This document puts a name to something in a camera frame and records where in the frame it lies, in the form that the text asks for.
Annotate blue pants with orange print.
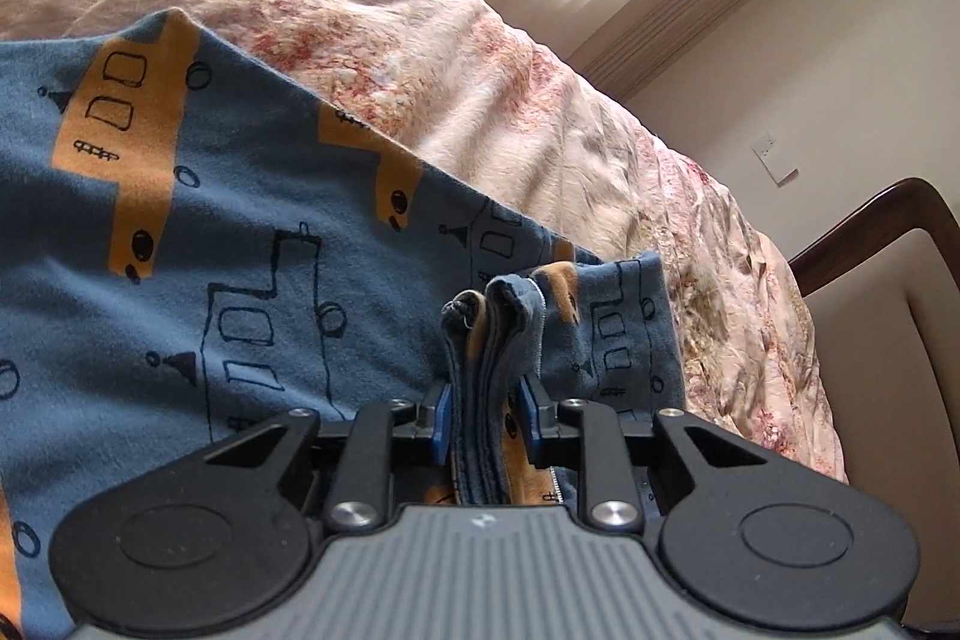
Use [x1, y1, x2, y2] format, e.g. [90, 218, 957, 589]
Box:
[0, 8, 688, 640]

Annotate white wall socket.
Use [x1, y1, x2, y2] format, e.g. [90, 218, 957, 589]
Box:
[751, 129, 800, 188]

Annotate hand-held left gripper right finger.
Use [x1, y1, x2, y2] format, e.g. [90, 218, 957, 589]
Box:
[517, 377, 775, 532]

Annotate wooden armchair with cream cushion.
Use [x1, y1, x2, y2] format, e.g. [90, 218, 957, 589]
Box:
[786, 176, 960, 640]

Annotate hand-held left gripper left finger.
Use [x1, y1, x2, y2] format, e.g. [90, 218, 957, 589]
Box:
[202, 381, 455, 532]

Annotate floral pink duvet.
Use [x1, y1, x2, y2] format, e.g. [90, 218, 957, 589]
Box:
[0, 0, 850, 485]

